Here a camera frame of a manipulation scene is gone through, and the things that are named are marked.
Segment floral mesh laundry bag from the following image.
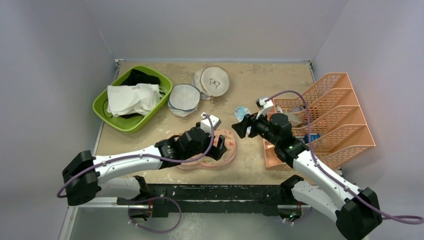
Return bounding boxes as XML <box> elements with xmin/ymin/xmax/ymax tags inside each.
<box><xmin>177</xmin><ymin>129</ymin><xmax>237</xmax><ymax>171</ymax></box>

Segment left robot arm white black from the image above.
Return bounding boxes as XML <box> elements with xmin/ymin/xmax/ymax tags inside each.
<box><xmin>56</xmin><ymin>126</ymin><xmax>227</xmax><ymax>206</ymax></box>

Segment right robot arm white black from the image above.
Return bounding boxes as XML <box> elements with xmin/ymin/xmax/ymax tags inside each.
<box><xmin>231</xmin><ymin>113</ymin><xmax>383</xmax><ymax>240</ymax></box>

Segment beige glasses print laundry bag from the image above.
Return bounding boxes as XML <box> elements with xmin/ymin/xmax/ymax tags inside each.
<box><xmin>191</xmin><ymin>66</ymin><xmax>230</xmax><ymax>100</ymax></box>

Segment white round mesh laundry bag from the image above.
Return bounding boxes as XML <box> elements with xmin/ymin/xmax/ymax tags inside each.
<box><xmin>167</xmin><ymin>84</ymin><xmax>200</xmax><ymax>118</ymax></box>

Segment blue toothbrush blister pack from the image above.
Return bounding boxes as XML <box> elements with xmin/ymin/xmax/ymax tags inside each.
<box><xmin>231</xmin><ymin>106</ymin><xmax>251</xmax><ymax>138</ymax></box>

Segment grey box in organizer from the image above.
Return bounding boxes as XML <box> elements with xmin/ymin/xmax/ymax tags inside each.
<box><xmin>283</xmin><ymin>111</ymin><xmax>303</xmax><ymax>128</ymax></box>

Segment blue can in organizer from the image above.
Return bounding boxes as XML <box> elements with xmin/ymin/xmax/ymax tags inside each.
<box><xmin>303</xmin><ymin>133</ymin><xmax>321</xmax><ymax>144</ymax></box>

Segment orange plastic file organizer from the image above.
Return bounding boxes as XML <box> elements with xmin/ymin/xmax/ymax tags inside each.
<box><xmin>268</xmin><ymin>73</ymin><xmax>376</xmax><ymax>169</ymax></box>

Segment white cloth in bin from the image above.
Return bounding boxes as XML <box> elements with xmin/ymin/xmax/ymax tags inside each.
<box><xmin>106</xmin><ymin>83</ymin><xmax>163</xmax><ymax>117</ymax></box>

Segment black garment in bin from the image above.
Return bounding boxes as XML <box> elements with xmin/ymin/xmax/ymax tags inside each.
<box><xmin>120</xmin><ymin>69</ymin><xmax>161</xmax><ymax>86</ymax></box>

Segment green plastic bin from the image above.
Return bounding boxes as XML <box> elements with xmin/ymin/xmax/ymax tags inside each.
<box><xmin>92</xmin><ymin>65</ymin><xmax>173</xmax><ymax>133</ymax></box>

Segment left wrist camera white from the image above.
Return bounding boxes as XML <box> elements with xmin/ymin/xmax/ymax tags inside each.
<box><xmin>199</xmin><ymin>112</ymin><xmax>222</xmax><ymax>135</ymax></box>

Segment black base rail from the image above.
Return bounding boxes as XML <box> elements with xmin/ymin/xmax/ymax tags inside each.
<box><xmin>117</xmin><ymin>183</ymin><xmax>311</xmax><ymax>219</ymax></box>

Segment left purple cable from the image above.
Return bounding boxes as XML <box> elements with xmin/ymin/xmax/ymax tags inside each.
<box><xmin>56</xmin><ymin>113</ymin><xmax>216</xmax><ymax>199</ymax></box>

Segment purple cable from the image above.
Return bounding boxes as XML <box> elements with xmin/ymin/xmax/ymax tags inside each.
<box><xmin>264</xmin><ymin>90</ymin><xmax>424</xmax><ymax>225</ymax></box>
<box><xmin>56</xmin><ymin>113</ymin><xmax>216</xmax><ymax>199</ymax></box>

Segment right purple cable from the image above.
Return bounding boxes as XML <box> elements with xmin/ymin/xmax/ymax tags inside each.
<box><xmin>264</xmin><ymin>90</ymin><xmax>424</xmax><ymax>225</ymax></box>

